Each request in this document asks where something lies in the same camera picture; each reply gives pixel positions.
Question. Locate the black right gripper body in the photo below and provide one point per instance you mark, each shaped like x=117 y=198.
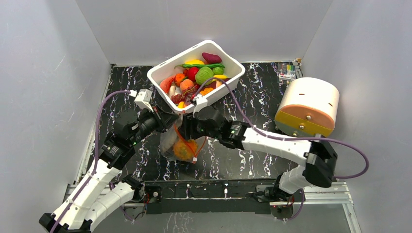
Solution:
x=187 y=127

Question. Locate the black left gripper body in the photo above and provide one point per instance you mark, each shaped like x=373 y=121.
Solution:
x=158 y=122

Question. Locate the clear zip top bag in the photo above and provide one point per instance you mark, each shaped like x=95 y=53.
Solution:
x=168 y=139

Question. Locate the orange toy pineapple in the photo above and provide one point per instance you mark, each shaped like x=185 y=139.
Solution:
x=185 y=150

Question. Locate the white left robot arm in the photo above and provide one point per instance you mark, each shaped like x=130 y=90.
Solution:
x=83 y=210

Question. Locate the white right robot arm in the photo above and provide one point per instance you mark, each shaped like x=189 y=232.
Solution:
x=315 y=158

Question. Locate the white plastic food bin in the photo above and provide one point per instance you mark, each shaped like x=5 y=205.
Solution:
x=233 y=69

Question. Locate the yellow orange toy piece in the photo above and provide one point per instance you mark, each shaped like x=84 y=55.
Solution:
x=207 y=90

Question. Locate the red toy grape bunch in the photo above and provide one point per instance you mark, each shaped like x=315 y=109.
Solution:
x=185 y=96

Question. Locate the red toy slice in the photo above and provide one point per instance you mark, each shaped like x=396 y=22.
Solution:
x=167 y=83

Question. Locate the peach toy fruit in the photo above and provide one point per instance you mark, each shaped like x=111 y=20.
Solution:
x=186 y=84

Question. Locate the yellow toy banana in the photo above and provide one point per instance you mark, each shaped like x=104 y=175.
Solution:
x=221 y=77

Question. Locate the orange toy carrot piece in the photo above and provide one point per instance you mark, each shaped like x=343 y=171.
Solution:
x=179 y=77

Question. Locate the green toy cabbage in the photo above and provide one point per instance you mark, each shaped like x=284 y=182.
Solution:
x=203 y=75

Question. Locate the red toy tomato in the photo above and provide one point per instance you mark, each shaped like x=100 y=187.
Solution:
x=191 y=73

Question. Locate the green toy chili pepper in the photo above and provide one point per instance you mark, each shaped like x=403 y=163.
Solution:
x=211 y=66

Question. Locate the yellow toy lemon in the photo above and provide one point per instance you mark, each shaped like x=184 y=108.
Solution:
x=194 y=62

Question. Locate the purple toy sweet potato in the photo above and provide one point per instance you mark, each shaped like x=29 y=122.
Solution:
x=211 y=58

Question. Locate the box of markers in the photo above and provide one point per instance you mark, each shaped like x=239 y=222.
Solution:
x=289 y=71

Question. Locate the white cylindrical drum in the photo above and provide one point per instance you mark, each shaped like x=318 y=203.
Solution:
x=308 y=107

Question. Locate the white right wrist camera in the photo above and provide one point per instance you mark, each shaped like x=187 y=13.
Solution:
x=200 y=102

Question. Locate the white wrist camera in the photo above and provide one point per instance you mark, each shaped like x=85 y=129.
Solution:
x=200 y=102
x=142 y=98

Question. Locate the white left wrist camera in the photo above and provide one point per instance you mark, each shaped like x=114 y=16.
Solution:
x=142 y=98

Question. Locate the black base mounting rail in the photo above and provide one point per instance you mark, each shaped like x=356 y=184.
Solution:
x=240 y=195

